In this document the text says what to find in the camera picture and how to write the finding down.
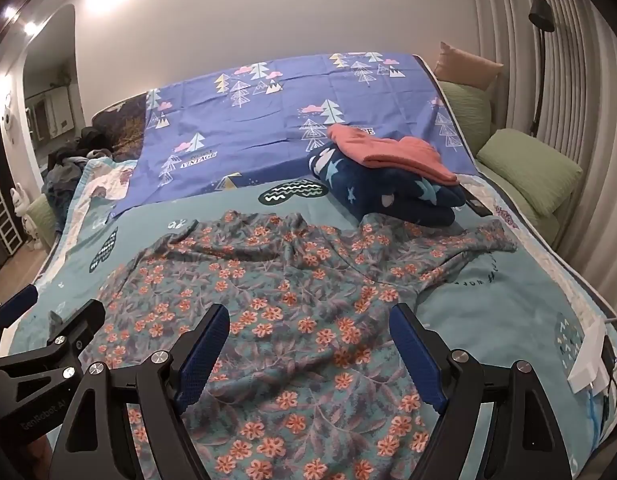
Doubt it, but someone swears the white charger with cable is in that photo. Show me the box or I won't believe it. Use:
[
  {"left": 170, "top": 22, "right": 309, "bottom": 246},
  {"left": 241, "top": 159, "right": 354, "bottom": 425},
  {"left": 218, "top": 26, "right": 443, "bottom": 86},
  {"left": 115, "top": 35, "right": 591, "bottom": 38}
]
[{"left": 568, "top": 320, "right": 610, "bottom": 394}]

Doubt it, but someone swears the floral print garment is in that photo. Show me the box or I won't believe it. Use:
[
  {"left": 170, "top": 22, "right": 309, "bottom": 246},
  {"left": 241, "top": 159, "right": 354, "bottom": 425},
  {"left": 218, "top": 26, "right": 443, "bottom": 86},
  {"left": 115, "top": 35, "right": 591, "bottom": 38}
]
[{"left": 91, "top": 210, "right": 519, "bottom": 480}]

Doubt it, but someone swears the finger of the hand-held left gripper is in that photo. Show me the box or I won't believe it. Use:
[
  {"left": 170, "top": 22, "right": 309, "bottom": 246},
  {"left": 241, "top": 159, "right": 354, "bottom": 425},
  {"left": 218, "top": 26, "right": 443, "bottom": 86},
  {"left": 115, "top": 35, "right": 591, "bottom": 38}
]
[
  {"left": 0, "top": 284, "right": 39, "bottom": 361},
  {"left": 38, "top": 299, "right": 106, "bottom": 376}
]

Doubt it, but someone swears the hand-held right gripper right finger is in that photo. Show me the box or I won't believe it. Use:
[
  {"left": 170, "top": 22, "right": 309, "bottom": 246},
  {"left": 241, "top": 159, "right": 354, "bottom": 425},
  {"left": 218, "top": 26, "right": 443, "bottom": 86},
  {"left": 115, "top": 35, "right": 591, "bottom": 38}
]
[{"left": 388, "top": 302, "right": 574, "bottom": 480}]

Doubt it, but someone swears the blue cable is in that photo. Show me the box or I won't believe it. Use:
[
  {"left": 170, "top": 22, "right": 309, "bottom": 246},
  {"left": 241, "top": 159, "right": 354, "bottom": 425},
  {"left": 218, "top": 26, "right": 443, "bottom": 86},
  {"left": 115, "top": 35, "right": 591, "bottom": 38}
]
[{"left": 585, "top": 389, "right": 615, "bottom": 443}]

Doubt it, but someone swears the dark patterned blanket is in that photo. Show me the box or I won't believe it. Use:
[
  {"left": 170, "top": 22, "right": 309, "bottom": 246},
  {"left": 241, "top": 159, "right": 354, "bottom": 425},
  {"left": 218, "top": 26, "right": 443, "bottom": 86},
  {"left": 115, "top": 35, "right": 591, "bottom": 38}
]
[{"left": 92, "top": 92, "right": 149, "bottom": 163}]

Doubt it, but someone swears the white slatted rack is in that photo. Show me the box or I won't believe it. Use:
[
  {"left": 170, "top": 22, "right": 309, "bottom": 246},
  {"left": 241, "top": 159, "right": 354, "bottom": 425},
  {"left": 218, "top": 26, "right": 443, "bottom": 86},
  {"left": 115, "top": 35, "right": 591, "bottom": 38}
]
[{"left": 0, "top": 192, "right": 24, "bottom": 262}]

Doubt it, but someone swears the green cushion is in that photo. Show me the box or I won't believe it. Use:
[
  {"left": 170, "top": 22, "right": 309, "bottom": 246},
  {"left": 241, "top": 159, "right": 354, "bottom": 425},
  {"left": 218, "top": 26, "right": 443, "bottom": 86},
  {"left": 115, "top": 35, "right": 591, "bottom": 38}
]
[{"left": 27, "top": 195, "right": 59, "bottom": 241}]

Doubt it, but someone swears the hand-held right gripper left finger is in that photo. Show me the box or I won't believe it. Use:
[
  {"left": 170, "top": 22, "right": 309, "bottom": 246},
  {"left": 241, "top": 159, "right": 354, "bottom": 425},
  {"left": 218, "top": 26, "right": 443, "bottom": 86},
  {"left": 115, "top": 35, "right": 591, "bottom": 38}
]
[{"left": 47, "top": 304, "right": 232, "bottom": 480}]

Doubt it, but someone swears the green pillow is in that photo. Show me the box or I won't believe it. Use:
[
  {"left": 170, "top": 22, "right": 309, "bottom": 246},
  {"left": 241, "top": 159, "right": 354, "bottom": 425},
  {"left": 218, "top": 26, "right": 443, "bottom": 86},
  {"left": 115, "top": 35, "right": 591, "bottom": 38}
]
[
  {"left": 475, "top": 127, "right": 584, "bottom": 218},
  {"left": 441, "top": 81, "right": 494, "bottom": 158}
]

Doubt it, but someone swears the blue tree print sheet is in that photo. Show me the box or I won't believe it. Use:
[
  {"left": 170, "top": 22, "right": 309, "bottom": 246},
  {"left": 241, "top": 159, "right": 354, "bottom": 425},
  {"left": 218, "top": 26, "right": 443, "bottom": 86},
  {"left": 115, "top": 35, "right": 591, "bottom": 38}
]
[{"left": 111, "top": 51, "right": 476, "bottom": 218}]

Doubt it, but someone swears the folded navy star garment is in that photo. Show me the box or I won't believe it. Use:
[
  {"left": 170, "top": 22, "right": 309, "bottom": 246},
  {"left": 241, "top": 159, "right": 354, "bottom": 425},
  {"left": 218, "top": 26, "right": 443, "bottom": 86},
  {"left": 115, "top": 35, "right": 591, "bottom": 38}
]
[{"left": 308, "top": 139, "right": 466, "bottom": 228}]

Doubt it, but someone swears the beige pillow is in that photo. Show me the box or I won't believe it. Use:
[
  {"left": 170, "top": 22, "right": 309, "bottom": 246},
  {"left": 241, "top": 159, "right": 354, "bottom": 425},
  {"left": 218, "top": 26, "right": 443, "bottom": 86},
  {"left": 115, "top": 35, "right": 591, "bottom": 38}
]
[{"left": 433, "top": 41, "right": 504, "bottom": 92}]

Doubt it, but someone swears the black phone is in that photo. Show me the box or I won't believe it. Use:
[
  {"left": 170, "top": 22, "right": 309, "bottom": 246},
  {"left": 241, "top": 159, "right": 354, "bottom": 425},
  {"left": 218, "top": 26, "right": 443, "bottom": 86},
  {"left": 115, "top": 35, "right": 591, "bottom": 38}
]
[{"left": 461, "top": 183, "right": 487, "bottom": 217}]

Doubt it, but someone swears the folded coral garment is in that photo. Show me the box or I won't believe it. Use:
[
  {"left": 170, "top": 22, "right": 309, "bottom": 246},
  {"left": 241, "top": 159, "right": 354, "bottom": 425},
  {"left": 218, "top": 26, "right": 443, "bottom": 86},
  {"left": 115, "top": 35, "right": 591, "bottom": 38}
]
[{"left": 327, "top": 125, "right": 459, "bottom": 184}]

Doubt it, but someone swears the black floor lamp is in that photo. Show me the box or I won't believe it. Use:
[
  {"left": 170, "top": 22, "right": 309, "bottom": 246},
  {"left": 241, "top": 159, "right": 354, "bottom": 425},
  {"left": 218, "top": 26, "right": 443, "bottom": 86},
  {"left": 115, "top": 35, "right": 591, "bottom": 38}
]
[{"left": 528, "top": 0, "right": 556, "bottom": 136}]

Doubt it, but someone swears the white rabbit figure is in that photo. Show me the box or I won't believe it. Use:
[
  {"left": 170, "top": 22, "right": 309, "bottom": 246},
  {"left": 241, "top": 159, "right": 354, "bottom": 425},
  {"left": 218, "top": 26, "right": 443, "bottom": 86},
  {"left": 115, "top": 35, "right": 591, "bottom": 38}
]
[{"left": 9, "top": 185, "right": 42, "bottom": 252}]

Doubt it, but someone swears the pile of dark clothes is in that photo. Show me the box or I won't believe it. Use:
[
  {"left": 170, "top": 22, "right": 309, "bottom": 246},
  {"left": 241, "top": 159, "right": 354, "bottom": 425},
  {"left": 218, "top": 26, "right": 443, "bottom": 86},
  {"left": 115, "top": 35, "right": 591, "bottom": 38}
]
[{"left": 43, "top": 127, "right": 114, "bottom": 206}]

